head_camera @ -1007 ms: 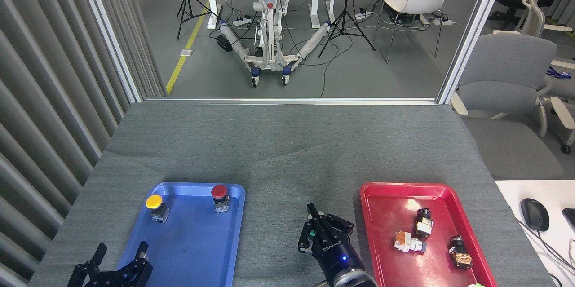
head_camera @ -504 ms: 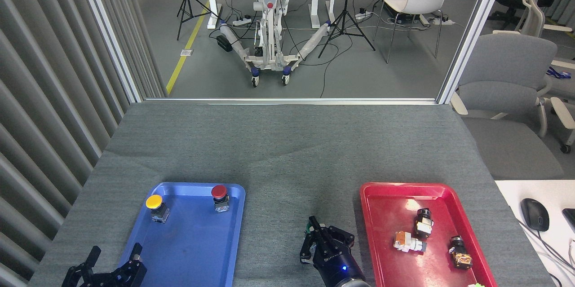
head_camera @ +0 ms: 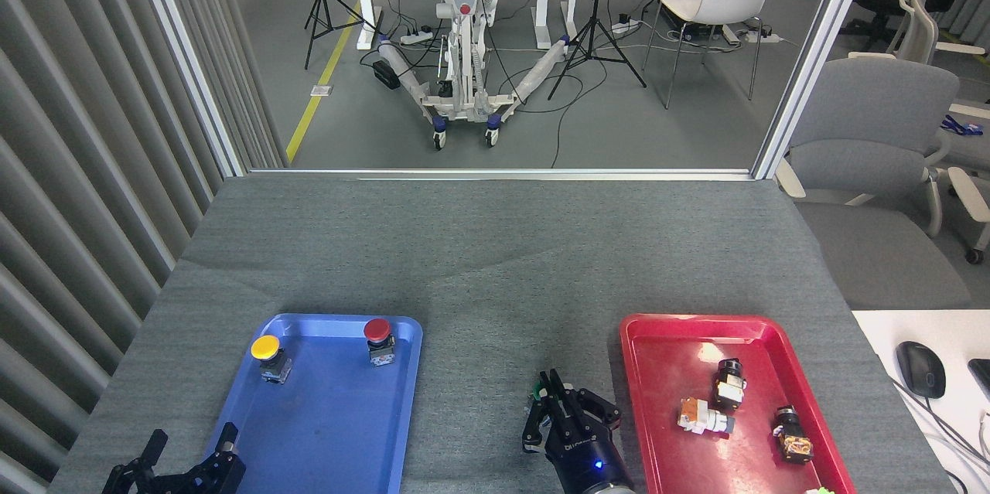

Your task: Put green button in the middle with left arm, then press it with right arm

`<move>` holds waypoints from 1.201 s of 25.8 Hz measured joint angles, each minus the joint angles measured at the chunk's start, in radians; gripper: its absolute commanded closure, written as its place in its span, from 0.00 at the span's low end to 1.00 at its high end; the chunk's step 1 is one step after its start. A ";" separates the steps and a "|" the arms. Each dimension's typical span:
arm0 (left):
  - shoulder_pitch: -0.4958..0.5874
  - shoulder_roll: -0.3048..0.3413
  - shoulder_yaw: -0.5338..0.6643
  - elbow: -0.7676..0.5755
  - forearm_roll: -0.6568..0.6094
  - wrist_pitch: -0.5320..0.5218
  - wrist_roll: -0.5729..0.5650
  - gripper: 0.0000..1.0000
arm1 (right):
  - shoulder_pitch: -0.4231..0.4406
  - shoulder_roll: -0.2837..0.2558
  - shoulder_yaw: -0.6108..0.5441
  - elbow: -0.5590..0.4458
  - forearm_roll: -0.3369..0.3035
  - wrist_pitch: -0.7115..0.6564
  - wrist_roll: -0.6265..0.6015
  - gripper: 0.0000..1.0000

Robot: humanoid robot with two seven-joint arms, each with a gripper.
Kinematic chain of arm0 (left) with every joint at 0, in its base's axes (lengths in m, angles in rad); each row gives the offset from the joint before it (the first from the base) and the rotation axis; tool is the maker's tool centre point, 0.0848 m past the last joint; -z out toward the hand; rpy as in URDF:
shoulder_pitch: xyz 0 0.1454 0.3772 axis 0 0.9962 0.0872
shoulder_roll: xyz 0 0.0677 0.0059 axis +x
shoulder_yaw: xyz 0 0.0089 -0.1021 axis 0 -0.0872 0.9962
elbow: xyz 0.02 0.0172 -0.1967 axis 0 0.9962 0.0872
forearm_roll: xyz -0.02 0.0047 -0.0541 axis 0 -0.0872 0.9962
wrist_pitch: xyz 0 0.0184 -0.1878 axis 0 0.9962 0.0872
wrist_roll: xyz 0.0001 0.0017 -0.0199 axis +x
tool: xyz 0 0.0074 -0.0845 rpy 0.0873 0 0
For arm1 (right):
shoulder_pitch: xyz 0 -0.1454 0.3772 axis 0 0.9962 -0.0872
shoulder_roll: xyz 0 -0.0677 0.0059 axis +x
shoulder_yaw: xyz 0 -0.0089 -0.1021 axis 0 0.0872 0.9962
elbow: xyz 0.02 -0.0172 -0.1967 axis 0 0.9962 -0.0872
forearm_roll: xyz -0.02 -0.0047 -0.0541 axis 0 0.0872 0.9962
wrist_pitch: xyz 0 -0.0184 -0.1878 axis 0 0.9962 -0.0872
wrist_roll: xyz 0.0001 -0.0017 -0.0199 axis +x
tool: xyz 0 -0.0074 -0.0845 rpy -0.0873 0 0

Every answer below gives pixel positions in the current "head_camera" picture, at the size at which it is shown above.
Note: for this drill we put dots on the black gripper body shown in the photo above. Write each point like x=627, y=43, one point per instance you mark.
x=584, y=463

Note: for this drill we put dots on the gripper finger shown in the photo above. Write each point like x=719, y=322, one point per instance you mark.
x=592, y=415
x=216, y=475
x=551, y=420
x=128, y=478

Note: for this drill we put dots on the green push button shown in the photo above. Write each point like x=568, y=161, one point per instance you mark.
x=536, y=402

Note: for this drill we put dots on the yellow push button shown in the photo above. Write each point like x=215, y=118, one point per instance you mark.
x=265, y=347

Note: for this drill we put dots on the red push button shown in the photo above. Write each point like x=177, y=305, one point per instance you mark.
x=377, y=330

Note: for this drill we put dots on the red plastic tray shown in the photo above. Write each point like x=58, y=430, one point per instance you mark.
x=665, y=378

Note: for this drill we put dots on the blue plastic tray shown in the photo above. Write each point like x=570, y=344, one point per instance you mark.
x=325, y=417

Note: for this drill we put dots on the small green item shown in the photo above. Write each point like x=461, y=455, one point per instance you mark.
x=823, y=491

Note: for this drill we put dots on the white desk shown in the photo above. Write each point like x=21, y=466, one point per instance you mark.
x=897, y=324

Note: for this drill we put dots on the black computer mouse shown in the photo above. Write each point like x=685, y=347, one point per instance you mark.
x=920, y=370

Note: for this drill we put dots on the black power adapter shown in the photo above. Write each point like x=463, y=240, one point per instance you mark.
x=386, y=74

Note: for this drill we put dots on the black tripod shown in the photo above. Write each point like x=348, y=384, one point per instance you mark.
x=321, y=7
x=594, y=30

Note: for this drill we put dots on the white power strip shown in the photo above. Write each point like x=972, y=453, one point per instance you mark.
x=416, y=36
x=625, y=26
x=762, y=35

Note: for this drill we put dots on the black flat device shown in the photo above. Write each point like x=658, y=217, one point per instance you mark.
x=982, y=378

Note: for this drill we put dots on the floor socket plate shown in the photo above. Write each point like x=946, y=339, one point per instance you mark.
x=322, y=90

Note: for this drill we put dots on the grey office chair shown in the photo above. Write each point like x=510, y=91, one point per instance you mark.
x=874, y=131

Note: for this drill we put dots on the white table leg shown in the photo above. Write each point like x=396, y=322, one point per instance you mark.
x=365, y=7
x=544, y=11

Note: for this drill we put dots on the white stand on wheels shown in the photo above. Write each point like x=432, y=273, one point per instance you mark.
x=462, y=7

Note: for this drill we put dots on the white office chair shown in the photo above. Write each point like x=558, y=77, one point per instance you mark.
x=920, y=30

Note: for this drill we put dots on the white and orange switch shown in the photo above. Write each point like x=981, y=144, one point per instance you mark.
x=700, y=415

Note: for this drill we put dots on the black selector switch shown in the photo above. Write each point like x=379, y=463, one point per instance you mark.
x=728, y=384

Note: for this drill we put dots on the black switch with orange base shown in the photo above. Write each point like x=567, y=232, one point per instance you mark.
x=793, y=436

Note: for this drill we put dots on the silver rail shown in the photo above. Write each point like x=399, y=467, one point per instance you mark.
x=503, y=174

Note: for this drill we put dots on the silver post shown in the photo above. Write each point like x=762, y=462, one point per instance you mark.
x=812, y=53
x=182, y=45

